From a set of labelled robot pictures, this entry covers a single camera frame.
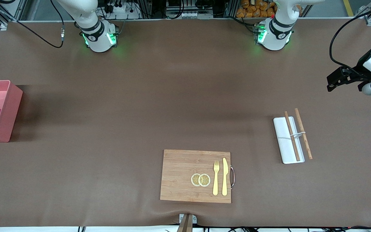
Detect brown wooden chopstick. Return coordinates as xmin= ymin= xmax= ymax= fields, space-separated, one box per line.
xmin=284 ymin=111 xmax=301 ymax=161
xmin=294 ymin=108 xmax=313 ymax=160

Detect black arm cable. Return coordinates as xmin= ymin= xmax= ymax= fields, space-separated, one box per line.
xmin=0 ymin=0 xmax=65 ymax=49
xmin=329 ymin=3 xmax=371 ymax=76

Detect grey metal table bracket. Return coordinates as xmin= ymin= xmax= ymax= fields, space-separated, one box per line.
xmin=179 ymin=213 xmax=197 ymax=225

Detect yellow fork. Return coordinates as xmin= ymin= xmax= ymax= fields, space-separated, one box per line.
xmin=213 ymin=160 xmax=220 ymax=196

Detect white chopstick rest tray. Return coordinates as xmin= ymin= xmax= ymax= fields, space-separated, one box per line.
xmin=273 ymin=117 xmax=305 ymax=164

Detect brown bar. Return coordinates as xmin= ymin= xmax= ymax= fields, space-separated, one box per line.
xmin=176 ymin=214 xmax=194 ymax=232

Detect white power strip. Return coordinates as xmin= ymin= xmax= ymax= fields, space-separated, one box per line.
xmin=103 ymin=0 xmax=141 ymax=20

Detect pink plastic bin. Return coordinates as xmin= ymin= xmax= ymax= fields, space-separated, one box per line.
xmin=0 ymin=80 xmax=23 ymax=143

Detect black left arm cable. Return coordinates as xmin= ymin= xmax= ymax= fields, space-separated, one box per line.
xmin=329 ymin=3 xmax=371 ymax=76

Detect white terminal block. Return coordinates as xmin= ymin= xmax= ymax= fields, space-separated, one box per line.
xmin=166 ymin=11 xmax=214 ymax=19

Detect orange packaged goods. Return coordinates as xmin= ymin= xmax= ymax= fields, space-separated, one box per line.
xmin=236 ymin=0 xmax=302 ymax=18

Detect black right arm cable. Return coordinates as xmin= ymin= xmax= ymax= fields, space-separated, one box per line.
xmin=0 ymin=0 xmax=65 ymax=49

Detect yellow knife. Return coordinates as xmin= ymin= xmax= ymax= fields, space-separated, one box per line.
xmin=222 ymin=158 xmax=229 ymax=196

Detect wooden cutting board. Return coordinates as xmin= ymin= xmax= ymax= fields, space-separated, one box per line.
xmin=160 ymin=149 xmax=232 ymax=204

